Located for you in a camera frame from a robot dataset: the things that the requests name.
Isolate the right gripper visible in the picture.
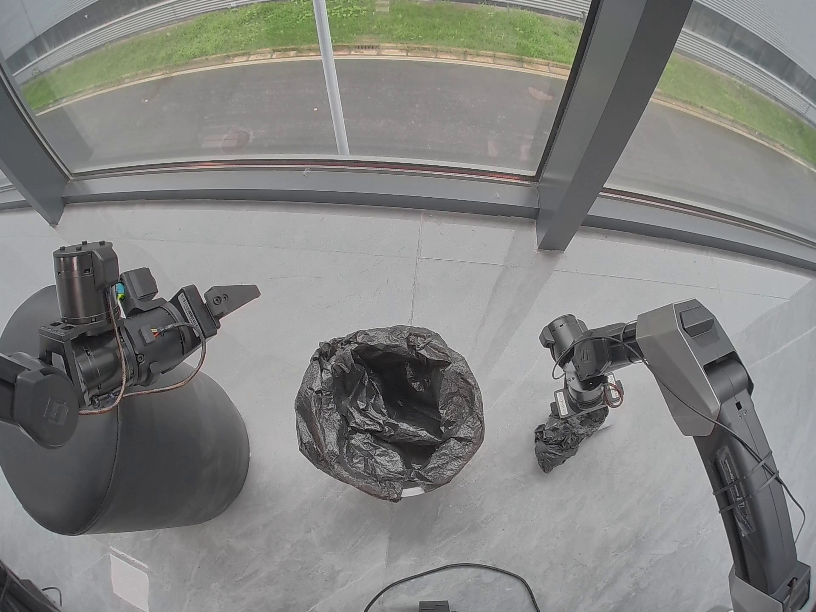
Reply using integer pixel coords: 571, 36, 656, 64
551, 374, 605, 420

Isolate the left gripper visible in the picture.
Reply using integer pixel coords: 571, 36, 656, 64
121, 283, 261, 388

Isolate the black plastic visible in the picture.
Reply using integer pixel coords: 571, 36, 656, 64
534, 405, 609, 474

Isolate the black plastic bag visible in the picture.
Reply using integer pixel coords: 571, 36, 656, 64
295, 324, 484, 503

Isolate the dark grey round chair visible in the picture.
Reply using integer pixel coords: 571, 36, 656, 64
0, 284, 251, 537

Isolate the window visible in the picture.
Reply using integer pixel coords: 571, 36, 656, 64
0, 0, 816, 250

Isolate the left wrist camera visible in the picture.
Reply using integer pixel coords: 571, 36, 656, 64
120, 267, 159, 314

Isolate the black cable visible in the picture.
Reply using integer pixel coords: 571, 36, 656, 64
373, 564, 543, 612
644, 367, 807, 553

